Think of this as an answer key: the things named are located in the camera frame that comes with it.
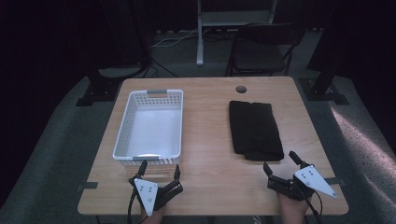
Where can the grey tape strip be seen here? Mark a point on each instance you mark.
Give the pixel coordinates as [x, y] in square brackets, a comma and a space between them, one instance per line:
[336, 180]
[88, 185]

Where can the person's right hand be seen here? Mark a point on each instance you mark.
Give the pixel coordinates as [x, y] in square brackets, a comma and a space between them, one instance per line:
[291, 210]

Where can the black cloth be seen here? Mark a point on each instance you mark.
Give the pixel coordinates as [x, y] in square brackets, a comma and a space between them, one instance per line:
[255, 130]

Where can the white plastic basket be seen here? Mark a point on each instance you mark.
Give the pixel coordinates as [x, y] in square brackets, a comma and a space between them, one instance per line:
[152, 133]

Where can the grey metal stand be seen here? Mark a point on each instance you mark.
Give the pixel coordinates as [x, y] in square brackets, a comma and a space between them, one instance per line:
[200, 40]

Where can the person's left hand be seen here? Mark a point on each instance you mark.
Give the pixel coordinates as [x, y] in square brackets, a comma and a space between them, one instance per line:
[154, 217]

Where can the black folding chair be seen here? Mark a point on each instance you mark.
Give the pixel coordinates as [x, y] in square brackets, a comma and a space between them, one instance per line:
[260, 56]

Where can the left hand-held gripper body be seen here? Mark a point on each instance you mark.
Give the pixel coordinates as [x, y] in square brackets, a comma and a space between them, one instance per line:
[146, 191]

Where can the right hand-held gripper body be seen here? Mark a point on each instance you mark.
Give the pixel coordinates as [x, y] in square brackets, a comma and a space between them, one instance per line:
[311, 180]

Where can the black stand base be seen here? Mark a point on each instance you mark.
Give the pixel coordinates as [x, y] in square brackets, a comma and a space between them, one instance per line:
[104, 85]
[323, 90]

